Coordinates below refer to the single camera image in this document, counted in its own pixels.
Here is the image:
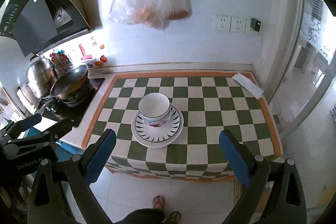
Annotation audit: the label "colourful decorated container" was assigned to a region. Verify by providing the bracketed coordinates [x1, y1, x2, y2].
[50, 50, 74, 76]

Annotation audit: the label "dark wall switch box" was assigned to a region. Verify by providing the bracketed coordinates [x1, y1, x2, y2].
[250, 18, 261, 32]

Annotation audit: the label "white bowl red pattern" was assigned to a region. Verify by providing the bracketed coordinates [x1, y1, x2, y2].
[142, 114, 170, 127]

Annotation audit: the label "white wall socket panel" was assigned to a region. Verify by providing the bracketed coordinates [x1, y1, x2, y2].
[215, 14, 231, 32]

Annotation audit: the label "green white checkered tablecloth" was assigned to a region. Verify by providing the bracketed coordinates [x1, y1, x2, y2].
[81, 72, 282, 181]

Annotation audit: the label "sandalled foot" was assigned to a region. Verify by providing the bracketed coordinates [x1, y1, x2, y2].
[152, 196, 165, 211]
[166, 211, 182, 224]

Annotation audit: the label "black gas stove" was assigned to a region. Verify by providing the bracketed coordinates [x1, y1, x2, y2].
[37, 78, 105, 127]

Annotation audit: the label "red tomato wall sticker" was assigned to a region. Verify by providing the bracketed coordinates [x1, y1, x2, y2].
[100, 55, 108, 63]

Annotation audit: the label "black range hood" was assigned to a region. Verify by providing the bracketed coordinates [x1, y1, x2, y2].
[1, 0, 92, 57]

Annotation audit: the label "right sandalled foot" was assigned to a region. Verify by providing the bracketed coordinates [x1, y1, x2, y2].
[166, 211, 182, 224]

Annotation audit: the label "person's dark trousers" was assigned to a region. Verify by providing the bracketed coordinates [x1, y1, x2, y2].
[118, 209, 165, 224]

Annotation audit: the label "white bowl dark rim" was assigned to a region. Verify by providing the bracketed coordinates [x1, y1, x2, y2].
[138, 93, 170, 122]

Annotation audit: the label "left sandalled foot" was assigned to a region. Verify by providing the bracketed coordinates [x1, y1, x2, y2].
[152, 196, 165, 211]

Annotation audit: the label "folded white paper towel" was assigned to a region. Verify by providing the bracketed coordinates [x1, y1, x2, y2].
[232, 73, 263, 100]

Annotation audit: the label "white plate blue leaf pattern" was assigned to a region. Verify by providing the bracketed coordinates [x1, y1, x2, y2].
[131, 105, 184, 148]

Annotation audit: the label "steel stock pot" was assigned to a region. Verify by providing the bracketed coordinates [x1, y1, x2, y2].
[27, 55, 58, 99]

